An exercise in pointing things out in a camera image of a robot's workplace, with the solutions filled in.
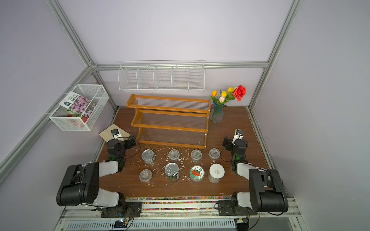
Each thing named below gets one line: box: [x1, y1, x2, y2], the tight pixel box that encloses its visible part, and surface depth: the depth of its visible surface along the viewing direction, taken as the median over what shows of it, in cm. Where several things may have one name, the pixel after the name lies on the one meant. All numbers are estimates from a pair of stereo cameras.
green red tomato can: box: [164, 162, 180, 183], surface depth 77 cm
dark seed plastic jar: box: [209, 148, 221, 161], surface depth 90 cm
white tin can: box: [208, 163, 225, 184], surface depth 79 cm
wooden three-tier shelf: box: [126, 93, 212, 150], surface depth 96 cm
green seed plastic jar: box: [190, 149, 203, 163], surface depth 89 cm
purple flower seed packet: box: [59, 91, 97, 124], surface depth 75 cm
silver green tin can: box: [141, 149, 155, 165], surface depth 90 cm
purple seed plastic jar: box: [168, 149, 180, 161], surface depth 89 cm
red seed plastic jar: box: [139, 168, 153, 183], surface depth 81 cm
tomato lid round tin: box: [190, 165, 205, 183], surface depth 79 cm
